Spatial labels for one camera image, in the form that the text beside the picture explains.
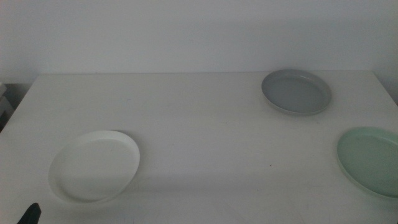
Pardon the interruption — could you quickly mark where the white shallow bowl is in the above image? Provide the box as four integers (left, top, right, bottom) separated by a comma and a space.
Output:
48, 129, 141, 203

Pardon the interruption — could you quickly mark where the mint green shallow bowl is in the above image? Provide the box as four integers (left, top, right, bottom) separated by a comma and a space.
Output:
336, 126, 398, 199

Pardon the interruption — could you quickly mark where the grey shallow bowl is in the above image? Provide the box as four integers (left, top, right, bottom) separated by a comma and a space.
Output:
261, 68, 332, 116

